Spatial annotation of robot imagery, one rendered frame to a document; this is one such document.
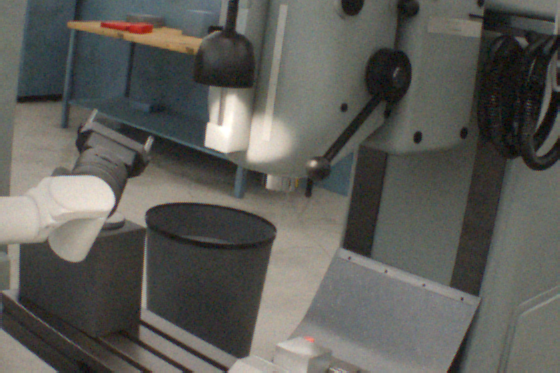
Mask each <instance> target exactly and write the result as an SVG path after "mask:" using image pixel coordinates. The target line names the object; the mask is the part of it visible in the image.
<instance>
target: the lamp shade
mask: <svg viewBox="0 0 560 373"><path fill-rule="evenodd" d="M255 68H256V60H255V55H254V50H253V45H252V43H251V41H250V40H249V39H247V38H246V37H245V36H244V35H243V34H241V33H238V32H237V31H236V30H234V31H230V30H227V31H225V30H222V31H215V32H214V33H212V34H210V35H208V36H207V37H205V38H203V39H202V41H201V43H200V45H199V48H198V50H197V52H196V54H195V56H194V62H193V71H192V79H191V80H192V81H195V82H197V83H200V84H204V85H209V86H215V87H222V88H231V89H244V88H250V87H253V83H254V76H255Z"/></svg>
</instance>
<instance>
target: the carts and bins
mask: <svg viewBox="0 0 560 373"><path fill-rule="evenodd" d="M146 215H147V216H146ZM144 216H146V217H145V222H146V224H147V231H146V276H147V277H146V296H147V300H146V310H148V311H150V312H152V313H154V314H156V315H157V316H158V317H160V318H162V319H164V320H166V321H168V322H170V323H172V324H174V325H176V326H178V327H180V328H181V329H183V330H185V331H187V332H188V333H190V334H191V335H193V336H195V337H197V338H199V339H201V340H203V341H205V342H207V343H209V344H211V345H213V346H214V347H216V348H218V349H220V350H222V351H224V352H226V353H228V354H230V355H232V356H234V357H236V358H237V359H239V360H241V359H243V358H245V357H248V356H250V352H251V348H252V339H253V336H254V331H255V327H256V322H257V318H258V314H259V310H260V305H261V301H262V292H263V288H264V283H265V279H266V274H267V269H268V265H269V261H270V256H271V251H272V246H273V242H274V240H275V239H276V237H277V228H276V227H275V226H274V225H273V224H272V223H271V222H269V221H268V220H266V219H264V218H262V217H260V216H258V215H255V214H252V213H249V212H246V211H243V210H239V209H235V208H230V207H225V206H219V205H211V204H202V203H195V202H173V203H166V204H161V205H156V206H154V207H152V208H150V209H148V210H146V212H145V215H144ZM275 233H276V235H275Z"/></svg>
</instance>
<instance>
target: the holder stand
mask: <svg viewBox="0 0 560 373"><path fill-rule="evenodd" d="M146 231H147V229H146V227H143V226H140V225H138V224H136V223H133V222H131V221H129V220H127V219H126V217H125V215H124V214H122V213H120V212H118V211H116V213H114V214H113V215H112V216H111V217H110V218H109V219H106V220H105V222H104V224H103V226H102V227H101V229H100V231H99V234H98V235H97V236H96V238H95V241H94V243H93V244H92V245H91V248H90V250H89V252H88V253H87V255H86V257H85V258H84V259H83V261H82V260H81V261H78V262H71V261H67V260H65V259H62V258H61V257H60V256H58V255H57V254H56V252H55V251H54V250H53V249H52V248H51V246H50V244H49V242H48V238H47V239H46V240H45V241H43V242H40V243H30V244H28V243H21V244H20V250H19V262H20V263H19V286H18V289H19V295H20V296H22V297H24V298H25V299H27V300H29V301H30V302H32V303H34V304H35V305H37V306H39V307H40V308H42V309H44V310H46V311H47V312H49V313H51V314H52V315H54V316H56V317H58V318H60V319H62V320H64V321H66V322H68V323H69V324H71V325H73V326H75V327H76V328H78V329H80V330H82V331H83V332H85V333H87V334H89V335H90V336H92V337H94V338H96V337H101V336H103V335H108V334H110V333H112V332H114V333H115V332H118V331H120V330H125V329H128V328H130V327H132V328H133V327H135V326H137V325H140V324H141V319H140V316H141V308H142V304H141V300H142V292H143V288H142V283H143V274H144V269H143V266H144V258H145V240H146Z"/></svg>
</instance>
